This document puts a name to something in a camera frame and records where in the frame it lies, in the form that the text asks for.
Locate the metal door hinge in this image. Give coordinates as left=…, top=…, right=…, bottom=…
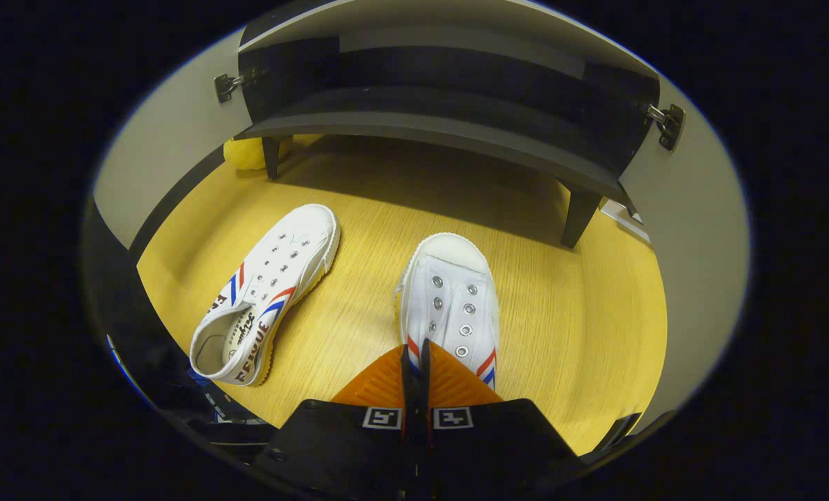
left=641, top=103, right=685, bottom=151
left=214, top=67, right=266, bottom=104

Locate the yellow soft object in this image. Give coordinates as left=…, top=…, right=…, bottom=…
left=223, top=136, right=293, bottom=171

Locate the white canvas shoe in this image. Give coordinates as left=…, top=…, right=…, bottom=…
left=394, top=233, right=500, bottom=390
left=190, top=203, right=341, bottom=387

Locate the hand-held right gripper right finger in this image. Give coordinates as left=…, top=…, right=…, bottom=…
left=420, top=339, right=586, bottom=501

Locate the white shoe cabinet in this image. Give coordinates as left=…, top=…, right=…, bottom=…
left=237, top=0, right=662, bottom=249

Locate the white cabinet door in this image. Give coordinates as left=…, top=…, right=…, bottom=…
left=620, top=73, right=750, bottom=429
left=93, top=28, right=254, bottom=250

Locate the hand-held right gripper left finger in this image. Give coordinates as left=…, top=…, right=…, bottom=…
left=251, top=344, right=415, bottom=501

